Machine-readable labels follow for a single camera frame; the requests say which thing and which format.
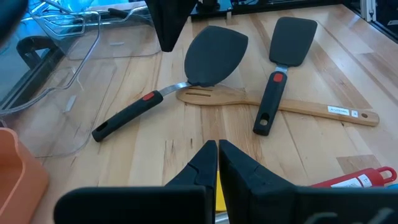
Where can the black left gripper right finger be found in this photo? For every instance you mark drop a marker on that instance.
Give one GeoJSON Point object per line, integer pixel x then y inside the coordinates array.
{"type": "Point", "coordinates": [280, 205]}

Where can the orange plastic bin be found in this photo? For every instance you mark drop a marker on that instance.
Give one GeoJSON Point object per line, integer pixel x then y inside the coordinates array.
{"type": "Point", "coordinates": [18, 174]}

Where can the wide black spatula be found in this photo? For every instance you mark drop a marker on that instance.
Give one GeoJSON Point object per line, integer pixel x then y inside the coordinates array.
{"type": "Point", "coordinates": [214, 56]}
{"type": "Point", "coordinates": [117, 12]}

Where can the narrow black spatula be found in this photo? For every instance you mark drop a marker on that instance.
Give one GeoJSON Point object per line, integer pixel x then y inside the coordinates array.
{"type": "Point", "coordinates": [292, 40]}

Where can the clear plastic bin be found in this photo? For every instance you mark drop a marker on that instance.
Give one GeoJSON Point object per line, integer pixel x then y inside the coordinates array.
{"type": "Point", "coordinates": [46, 124]}
{"type": "Point", "coordinates": [133, 40]}

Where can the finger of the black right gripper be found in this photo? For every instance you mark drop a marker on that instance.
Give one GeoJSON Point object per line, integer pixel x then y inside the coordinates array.
{"type": "Point", "coordinates": [158, 18]}
{"type": "Point", "coordinates": [180, 18]}

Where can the blue silicone spoon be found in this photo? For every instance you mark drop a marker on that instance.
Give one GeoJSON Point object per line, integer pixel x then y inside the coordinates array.
{"type": "Point", "coordinates": [393, 186]}

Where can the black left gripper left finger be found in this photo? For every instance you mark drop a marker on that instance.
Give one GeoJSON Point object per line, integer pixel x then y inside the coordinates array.
{"type": "Point", "coordinates": [140, 205]}

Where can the wooden slotted spoon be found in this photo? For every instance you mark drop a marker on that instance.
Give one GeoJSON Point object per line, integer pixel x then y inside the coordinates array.
{"type": "Point", "coordinates": [311, 107]}

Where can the yellow silicone spoon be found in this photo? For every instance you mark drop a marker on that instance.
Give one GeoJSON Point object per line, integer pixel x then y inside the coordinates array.
{"type": "Point", "coordinates": [220, 193]}

